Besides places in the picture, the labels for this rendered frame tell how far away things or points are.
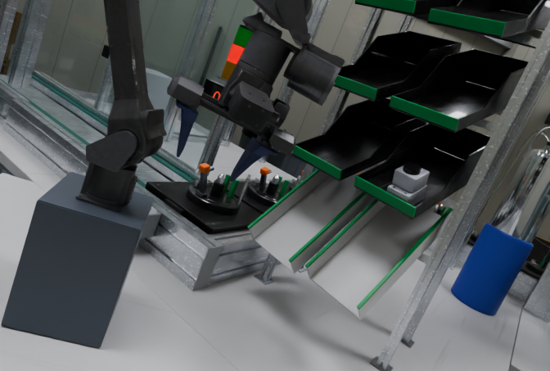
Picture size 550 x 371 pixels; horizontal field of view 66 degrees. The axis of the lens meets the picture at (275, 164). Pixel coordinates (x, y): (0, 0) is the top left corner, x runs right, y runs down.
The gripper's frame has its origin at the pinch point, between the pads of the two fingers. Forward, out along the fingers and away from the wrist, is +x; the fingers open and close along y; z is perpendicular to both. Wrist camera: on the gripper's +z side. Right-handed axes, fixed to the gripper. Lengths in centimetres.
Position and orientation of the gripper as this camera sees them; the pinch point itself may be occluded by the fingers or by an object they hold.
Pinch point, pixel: (215, 147)
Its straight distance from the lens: 60.7
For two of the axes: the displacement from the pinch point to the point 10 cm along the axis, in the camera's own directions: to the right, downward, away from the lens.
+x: -4.8, 8.7, 1.2
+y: 8.4, 4.2, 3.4
